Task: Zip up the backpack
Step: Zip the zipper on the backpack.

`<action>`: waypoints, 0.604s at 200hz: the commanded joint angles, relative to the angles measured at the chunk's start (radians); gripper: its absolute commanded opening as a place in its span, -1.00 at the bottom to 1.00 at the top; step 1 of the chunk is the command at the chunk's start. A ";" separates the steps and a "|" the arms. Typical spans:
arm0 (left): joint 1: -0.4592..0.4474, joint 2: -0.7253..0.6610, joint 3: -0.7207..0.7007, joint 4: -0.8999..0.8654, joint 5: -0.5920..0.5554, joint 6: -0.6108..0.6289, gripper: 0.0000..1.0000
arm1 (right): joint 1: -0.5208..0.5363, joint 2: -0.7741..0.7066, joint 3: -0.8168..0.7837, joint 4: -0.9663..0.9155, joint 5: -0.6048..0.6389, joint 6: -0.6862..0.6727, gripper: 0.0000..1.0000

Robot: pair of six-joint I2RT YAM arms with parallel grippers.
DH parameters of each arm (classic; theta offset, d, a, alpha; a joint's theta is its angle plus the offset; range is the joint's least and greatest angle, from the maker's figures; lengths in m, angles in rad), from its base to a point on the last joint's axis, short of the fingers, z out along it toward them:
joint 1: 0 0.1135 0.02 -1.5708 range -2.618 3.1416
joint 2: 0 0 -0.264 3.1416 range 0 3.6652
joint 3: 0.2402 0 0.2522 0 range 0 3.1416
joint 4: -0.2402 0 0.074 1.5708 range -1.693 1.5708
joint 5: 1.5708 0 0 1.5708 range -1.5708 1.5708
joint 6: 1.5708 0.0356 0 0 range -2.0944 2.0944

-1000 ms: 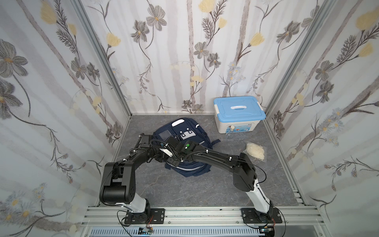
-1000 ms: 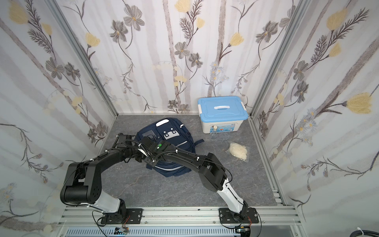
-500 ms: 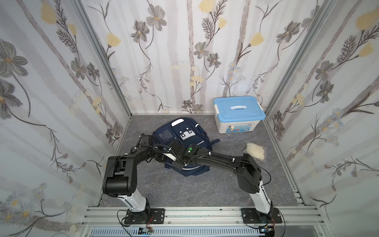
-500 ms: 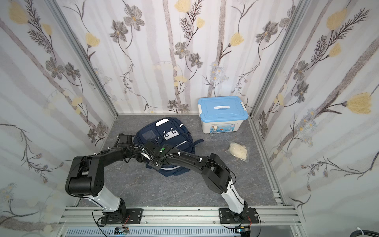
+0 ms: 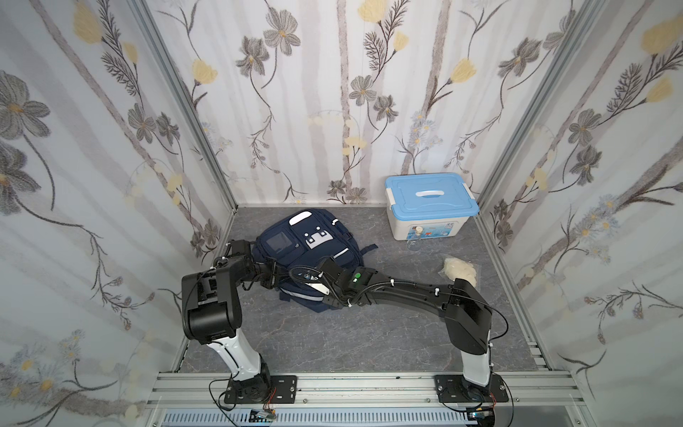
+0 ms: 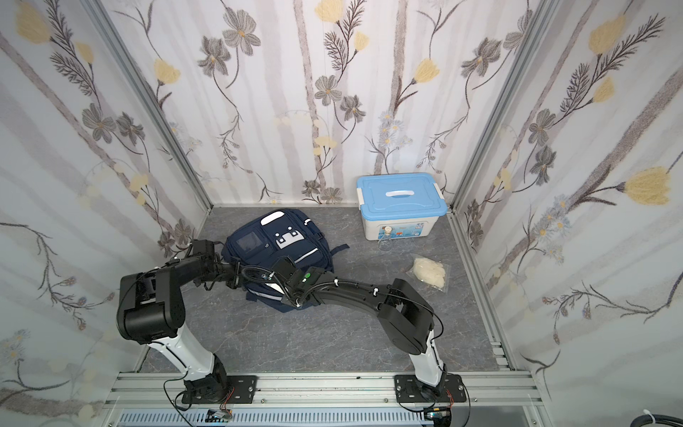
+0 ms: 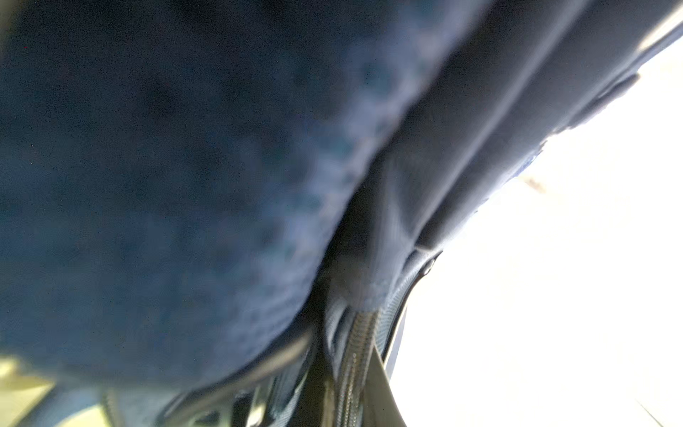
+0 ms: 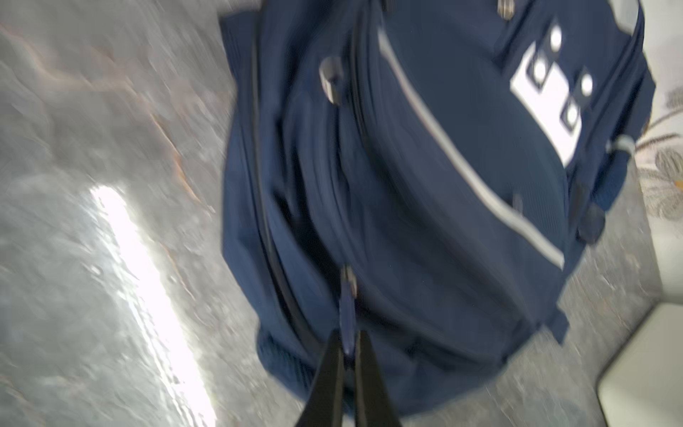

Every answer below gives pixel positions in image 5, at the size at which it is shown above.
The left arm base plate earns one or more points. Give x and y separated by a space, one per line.
275 389

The right small circuit board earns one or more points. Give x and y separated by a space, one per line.
482 416

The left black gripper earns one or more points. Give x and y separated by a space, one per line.
274 270

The navy blue backpack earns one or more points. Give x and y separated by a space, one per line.
306 239

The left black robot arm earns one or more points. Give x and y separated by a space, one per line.
211 312

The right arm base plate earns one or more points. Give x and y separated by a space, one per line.
455 389

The white box with blue lid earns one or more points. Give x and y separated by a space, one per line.
428 206

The small green circuit board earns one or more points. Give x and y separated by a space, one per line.
262 415

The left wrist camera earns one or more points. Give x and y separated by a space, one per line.
240 251

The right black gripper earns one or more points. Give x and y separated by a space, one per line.
329 274

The aluminium mounting rail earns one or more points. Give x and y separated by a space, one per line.
520 389

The white slotted cable duct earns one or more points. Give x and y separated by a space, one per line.
430 416

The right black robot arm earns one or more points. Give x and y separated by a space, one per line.
467 316

